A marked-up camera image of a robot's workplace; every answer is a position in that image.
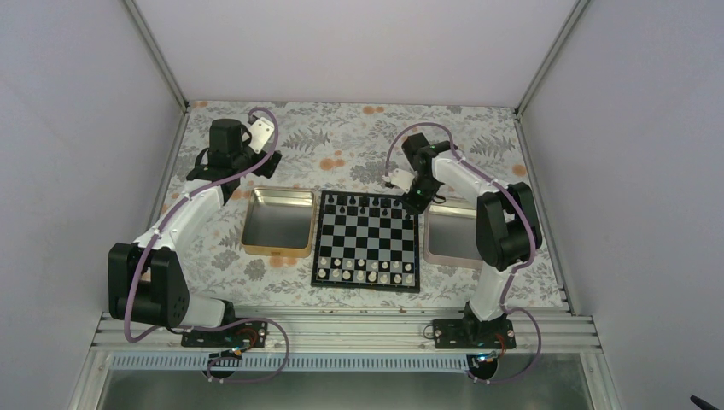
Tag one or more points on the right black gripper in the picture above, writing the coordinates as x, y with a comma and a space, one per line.
418, 207

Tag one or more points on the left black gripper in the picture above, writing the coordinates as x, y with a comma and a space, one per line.
268, 171

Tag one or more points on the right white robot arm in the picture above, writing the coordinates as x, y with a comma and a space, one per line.
507, 231

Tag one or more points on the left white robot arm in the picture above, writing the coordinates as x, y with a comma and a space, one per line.
146, 283

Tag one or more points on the floral table mat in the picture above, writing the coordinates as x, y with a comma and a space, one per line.
333, 146

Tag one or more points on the pink metal tin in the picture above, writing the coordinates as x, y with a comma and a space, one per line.
450, 235

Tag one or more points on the gold metal tin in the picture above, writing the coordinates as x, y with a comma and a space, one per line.
279, 222

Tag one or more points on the black white chessboard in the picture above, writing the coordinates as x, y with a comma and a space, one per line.
372, 252

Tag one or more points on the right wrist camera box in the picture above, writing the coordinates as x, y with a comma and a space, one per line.
400, 179

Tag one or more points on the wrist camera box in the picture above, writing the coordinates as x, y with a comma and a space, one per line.
260, 131
400, 179

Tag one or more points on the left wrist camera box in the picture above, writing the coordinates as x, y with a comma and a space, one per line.
260, 131

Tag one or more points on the left frame post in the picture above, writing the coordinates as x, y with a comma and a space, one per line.
154, 49

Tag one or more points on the frame post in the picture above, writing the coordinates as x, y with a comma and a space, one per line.
568, 26
154, 49

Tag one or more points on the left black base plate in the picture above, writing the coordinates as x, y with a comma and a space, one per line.
249, 334

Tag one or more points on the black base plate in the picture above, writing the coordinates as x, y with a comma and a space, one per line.
249, 334
467, 333

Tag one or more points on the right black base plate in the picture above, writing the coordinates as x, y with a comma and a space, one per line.
467, 333

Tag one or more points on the right frame post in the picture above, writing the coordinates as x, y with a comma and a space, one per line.
568, 26

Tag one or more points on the white slotted cable duct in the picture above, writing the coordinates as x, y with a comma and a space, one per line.
261, 362

